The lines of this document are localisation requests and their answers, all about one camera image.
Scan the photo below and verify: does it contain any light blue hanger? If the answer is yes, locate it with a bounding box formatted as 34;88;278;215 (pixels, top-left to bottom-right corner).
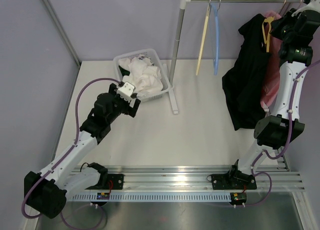
209;0;220;76

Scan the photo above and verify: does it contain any green and white t shirt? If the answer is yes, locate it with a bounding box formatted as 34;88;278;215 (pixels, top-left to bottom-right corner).
117;55;153;76

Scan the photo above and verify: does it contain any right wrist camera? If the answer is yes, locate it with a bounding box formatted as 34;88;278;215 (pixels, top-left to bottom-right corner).
291;0;320;17

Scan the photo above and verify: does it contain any white slotted cable duct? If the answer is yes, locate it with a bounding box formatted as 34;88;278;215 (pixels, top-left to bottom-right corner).
69;191;231;203

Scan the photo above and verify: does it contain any white plastic basket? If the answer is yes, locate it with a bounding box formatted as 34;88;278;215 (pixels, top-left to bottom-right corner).
113;48;172;102

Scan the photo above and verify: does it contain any metal clothes rack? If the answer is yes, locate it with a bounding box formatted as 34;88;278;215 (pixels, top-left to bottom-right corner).
168;0;319;119

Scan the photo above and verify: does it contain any pink t shirt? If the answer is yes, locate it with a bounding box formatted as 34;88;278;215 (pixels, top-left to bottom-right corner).
260;11;283;113

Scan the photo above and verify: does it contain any cream plastic hanger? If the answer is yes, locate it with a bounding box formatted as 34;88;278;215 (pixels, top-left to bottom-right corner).
195;0;211;76

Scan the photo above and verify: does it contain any black t shirt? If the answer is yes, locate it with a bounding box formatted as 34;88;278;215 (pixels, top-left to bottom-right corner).
222;13;271;131

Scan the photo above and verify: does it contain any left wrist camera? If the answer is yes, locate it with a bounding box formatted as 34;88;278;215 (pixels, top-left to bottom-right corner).
116;82;136;102

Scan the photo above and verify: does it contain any yellow hanger front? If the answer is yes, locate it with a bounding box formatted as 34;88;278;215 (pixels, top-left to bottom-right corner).
261;16;274;53

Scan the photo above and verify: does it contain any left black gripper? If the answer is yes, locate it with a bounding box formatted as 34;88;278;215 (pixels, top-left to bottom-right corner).
107;84;140;124

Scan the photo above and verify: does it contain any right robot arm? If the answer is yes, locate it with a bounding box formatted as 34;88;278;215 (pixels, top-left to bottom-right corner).
223;5;320;190

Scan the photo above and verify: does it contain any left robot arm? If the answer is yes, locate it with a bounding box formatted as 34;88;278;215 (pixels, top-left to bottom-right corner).
21;80;141;219

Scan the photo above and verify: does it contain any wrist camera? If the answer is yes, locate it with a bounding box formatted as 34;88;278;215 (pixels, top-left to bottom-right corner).
291;0;320;17
116;82;136;102

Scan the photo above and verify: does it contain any aluminium mounting rail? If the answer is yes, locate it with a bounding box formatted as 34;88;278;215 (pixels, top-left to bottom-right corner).
69;164;306;191

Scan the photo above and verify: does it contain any white printed t shirt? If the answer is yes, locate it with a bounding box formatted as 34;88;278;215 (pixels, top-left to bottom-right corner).
122;62;164;96

